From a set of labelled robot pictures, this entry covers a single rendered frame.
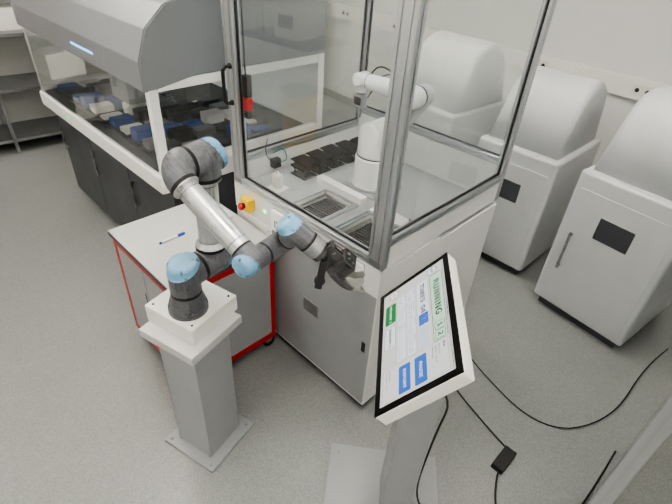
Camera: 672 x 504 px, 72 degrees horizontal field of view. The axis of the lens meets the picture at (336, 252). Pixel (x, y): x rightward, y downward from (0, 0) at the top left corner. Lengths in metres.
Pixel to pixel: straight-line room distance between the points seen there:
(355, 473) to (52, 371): 1.73
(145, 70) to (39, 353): 1.69
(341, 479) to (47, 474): 1.32
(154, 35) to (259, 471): 2.07
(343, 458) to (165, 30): 2.17
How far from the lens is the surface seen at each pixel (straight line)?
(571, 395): 3.03
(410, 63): 1.54
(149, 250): 2.38
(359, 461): 2.39
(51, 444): 2.73
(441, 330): 1.38
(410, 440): 1.80
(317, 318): 2.39
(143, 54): 2.49
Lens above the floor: 2.10
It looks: 36 degrees down
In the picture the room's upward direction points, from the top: 4 degrees clockwise
